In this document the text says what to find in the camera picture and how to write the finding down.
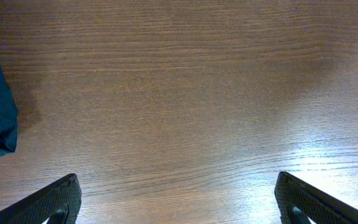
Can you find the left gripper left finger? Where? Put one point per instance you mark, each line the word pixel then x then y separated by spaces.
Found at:
pixel 58 202

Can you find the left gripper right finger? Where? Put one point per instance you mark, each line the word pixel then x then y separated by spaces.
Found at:
pixel 300 202

